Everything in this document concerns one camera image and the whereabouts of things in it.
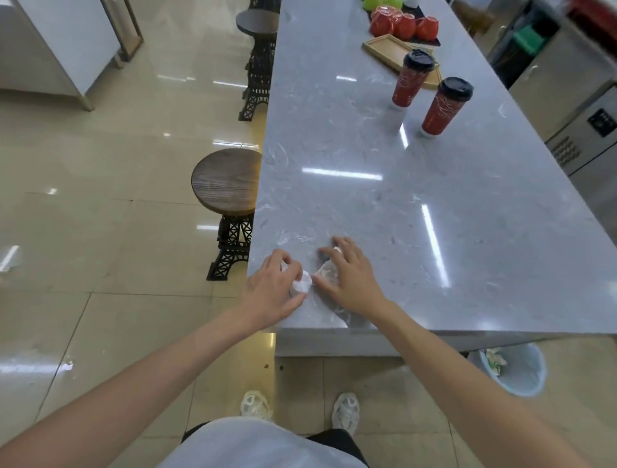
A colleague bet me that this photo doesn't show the person's right hand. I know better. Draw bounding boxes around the person's right hand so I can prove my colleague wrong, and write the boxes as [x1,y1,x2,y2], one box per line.
[312,236,392,322]

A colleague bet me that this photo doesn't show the person's left hand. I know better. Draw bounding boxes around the person's left hand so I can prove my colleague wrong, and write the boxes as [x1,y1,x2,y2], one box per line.
[240,248,309,332]

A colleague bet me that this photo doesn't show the clear plastic bag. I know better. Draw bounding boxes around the clear plastic bag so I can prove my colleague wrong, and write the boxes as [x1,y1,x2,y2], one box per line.
[280,246,378,331]

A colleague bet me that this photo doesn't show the person's left forearm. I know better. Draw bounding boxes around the person's left forearm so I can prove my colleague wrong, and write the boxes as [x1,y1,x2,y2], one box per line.
[0,303,263,468]

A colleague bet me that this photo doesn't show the person's right forearm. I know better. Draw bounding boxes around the person's right forearm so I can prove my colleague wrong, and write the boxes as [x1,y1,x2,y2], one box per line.
[371,301,595,468]

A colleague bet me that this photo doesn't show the person's left white shoe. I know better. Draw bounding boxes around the person's left white shoe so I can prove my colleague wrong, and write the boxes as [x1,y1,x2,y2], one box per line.
[240,390,274,421]

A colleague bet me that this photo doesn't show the person's white shoe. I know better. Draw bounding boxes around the person's white shoe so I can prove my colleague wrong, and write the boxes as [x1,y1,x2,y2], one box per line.
[331,392,361,437]
[240,390,274,421]

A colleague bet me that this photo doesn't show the person's right white shoe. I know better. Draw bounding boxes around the person's right white shoe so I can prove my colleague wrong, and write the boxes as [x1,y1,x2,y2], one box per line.
[331,392,361,437]

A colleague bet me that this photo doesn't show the round wooden stool, black base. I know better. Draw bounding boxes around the round wooden stool, black base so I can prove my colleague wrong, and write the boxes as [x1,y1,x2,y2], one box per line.
[235,9,281,122]
[191,148,263,282]

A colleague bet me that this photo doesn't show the person's black trousers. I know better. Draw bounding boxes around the person's black trousers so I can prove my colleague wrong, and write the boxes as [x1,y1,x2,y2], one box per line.
[180,423,370,468]

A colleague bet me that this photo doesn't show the person's white shirt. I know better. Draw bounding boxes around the person's white shirt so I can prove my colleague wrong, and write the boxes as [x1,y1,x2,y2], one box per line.
[156,417,370,468]

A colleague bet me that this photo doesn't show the red paper cup, black lid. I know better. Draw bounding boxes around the red paper cup, black lid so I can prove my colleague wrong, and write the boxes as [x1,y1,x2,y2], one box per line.
[391,49,436,110]
[421,77,474,138]

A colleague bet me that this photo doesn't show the crumpled paper trash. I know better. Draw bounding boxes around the crumpled paper trash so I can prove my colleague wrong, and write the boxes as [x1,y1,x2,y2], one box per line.
[484,348,509,376]

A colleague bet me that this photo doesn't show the wooden tray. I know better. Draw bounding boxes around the wooden tray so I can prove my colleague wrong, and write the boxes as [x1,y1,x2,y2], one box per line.
[362,35,442,90]

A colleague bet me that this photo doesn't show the pale blue trash bin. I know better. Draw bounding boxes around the pale blue trash bin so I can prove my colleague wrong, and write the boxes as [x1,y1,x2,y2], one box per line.
[479,343,548,398]

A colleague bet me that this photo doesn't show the black tray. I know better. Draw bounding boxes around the black tray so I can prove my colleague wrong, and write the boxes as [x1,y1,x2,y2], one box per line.
[367,4,442,48]

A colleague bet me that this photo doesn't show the stainless steel counter fridge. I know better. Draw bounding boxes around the stainless steel counter fridge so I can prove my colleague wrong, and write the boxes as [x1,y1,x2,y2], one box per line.
[488,0,617,242]

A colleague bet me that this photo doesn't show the green plastic container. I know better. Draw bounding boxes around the green plastic container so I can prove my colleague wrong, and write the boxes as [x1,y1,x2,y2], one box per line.
[511,24,549,57]

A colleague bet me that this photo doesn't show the metal frame stand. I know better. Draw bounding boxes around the metal frame stand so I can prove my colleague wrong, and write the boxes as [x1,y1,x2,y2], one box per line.
[100,0,145,63]

